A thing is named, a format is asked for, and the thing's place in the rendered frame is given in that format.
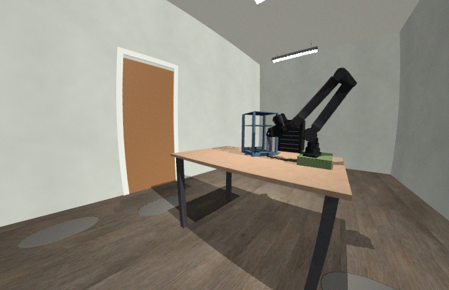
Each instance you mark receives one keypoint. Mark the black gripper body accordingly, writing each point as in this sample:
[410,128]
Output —
[275,133]

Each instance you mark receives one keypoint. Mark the blue shelving unit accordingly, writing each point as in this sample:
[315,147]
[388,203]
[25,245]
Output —
[257,151]

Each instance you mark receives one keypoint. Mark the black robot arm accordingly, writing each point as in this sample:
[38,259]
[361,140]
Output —
[341,76]

